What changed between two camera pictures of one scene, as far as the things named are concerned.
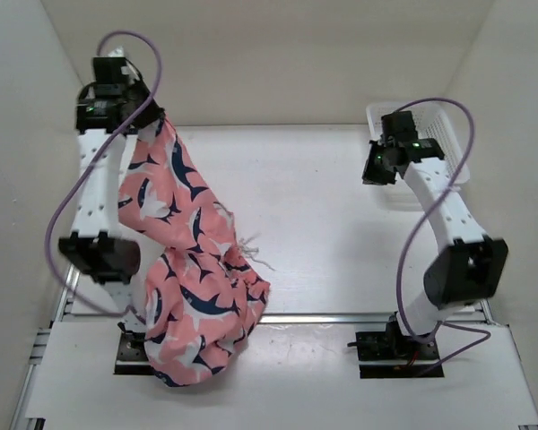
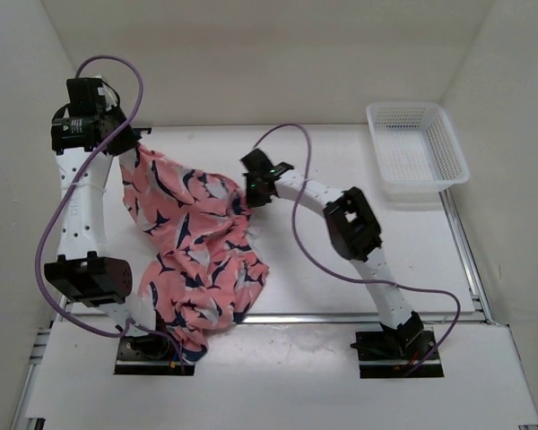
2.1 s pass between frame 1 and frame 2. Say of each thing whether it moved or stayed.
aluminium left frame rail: stayed
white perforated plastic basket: stayed
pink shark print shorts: moved
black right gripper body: moved
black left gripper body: moved
